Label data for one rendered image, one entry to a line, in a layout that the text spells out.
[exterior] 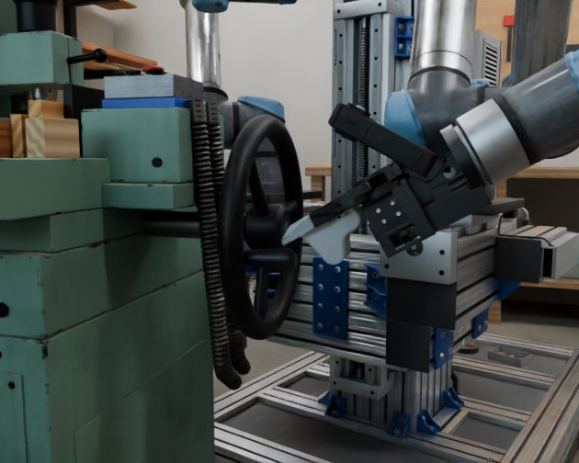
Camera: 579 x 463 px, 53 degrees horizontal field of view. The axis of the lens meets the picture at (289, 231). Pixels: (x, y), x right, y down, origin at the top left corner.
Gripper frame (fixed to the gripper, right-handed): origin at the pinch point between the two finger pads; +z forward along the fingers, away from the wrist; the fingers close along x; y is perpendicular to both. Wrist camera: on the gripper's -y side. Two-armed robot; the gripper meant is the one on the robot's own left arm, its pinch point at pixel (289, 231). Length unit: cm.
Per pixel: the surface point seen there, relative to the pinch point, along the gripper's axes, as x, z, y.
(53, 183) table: -7.9, 17.9, -16.4
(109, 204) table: 0.7, 18.4, -13.4
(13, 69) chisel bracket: 8.0, 26.0, -38.1
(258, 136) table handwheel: 4.1, -1.0, -11.4
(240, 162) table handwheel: -0.1, 1.1, -9.3
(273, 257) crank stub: -1.1, 2.7, 1.7
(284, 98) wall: 341, 62, -93
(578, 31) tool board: 325, -114, -28
